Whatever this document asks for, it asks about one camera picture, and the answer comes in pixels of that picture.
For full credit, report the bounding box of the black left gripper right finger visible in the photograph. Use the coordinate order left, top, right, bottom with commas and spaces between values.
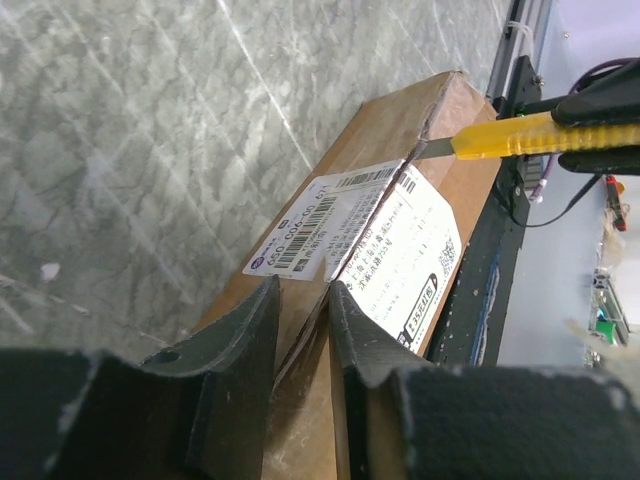
329, 281, 639, 479

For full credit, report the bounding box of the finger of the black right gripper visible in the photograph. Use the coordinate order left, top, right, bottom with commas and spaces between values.
558, 145, 640, 175
551, 58, 639, 125

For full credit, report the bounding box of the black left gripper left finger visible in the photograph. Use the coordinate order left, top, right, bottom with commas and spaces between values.
1, 277, 280, 479

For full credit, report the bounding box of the yellow utility knife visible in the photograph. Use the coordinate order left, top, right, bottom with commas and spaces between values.
417, 112, 639, 161

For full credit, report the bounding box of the brown cardboard express box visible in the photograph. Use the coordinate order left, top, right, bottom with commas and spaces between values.
204, 71, 499, 479

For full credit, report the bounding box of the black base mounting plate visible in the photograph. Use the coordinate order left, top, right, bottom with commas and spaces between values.
427, 54, 561, 367

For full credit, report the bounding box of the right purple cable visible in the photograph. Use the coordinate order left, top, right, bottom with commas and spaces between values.
529, 57, 640, 203

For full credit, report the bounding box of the aluminium rail frame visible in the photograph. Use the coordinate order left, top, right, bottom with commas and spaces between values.
487, 0, 553, 101

